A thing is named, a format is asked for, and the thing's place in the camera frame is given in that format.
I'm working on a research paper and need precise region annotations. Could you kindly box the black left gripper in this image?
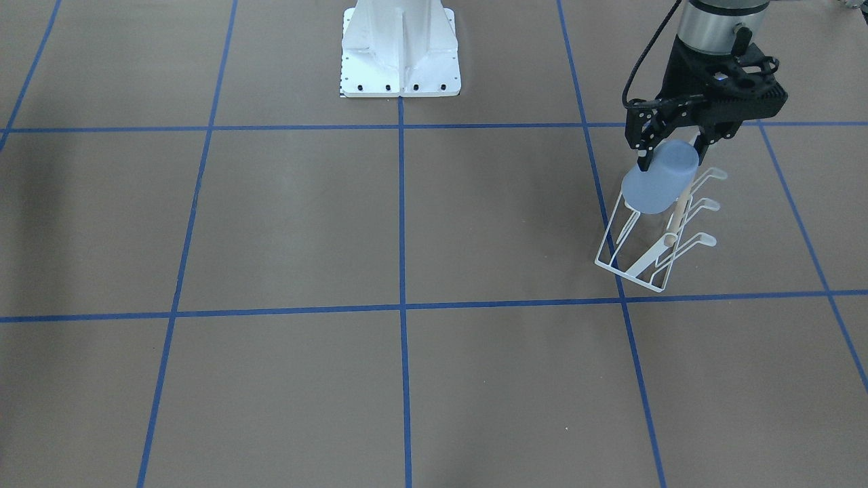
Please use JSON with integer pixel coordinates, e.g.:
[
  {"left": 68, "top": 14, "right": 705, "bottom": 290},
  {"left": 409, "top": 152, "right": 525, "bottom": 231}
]
[{"left": 624, "top": 38, "right": 788, "bottom": 172}]

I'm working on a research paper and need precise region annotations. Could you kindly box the light blue plastic cup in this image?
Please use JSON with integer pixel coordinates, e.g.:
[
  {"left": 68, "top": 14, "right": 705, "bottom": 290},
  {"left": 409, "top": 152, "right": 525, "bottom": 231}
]
[{"left": 621, "top": 140, "right": 700, "bottom": 214}]

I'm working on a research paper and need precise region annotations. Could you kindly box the white wire cup holder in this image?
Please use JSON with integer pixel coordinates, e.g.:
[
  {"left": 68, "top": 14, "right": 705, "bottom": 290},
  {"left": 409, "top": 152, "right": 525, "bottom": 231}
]
[{"left": 594, "top": 167, "right": 728, "bottom": 293}]

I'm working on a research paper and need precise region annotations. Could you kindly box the black camera cable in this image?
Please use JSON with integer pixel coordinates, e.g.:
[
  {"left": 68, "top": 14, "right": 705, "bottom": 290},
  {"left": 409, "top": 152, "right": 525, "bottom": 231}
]
[{"left": 623, "top": 0, "right": 683, "bottom": 109}]

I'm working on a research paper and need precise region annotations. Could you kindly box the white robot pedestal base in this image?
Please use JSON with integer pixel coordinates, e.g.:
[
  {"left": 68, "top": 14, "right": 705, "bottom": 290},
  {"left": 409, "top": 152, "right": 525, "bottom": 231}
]
[{"left": 339, "top": 1, "right": 462, "bottom": 98}]

